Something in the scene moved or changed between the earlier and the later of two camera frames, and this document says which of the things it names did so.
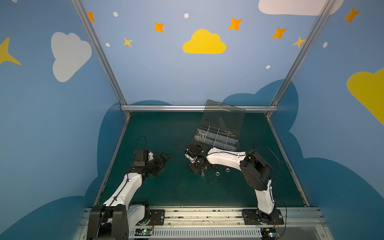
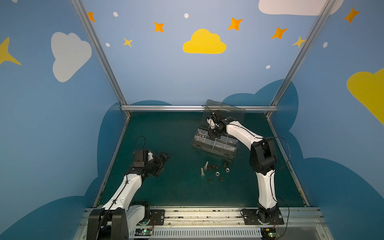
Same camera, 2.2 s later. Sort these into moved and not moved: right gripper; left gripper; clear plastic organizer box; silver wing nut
Moved: right gripper
Not moved: silver wing nut; left gripper; clear plastic organizer box
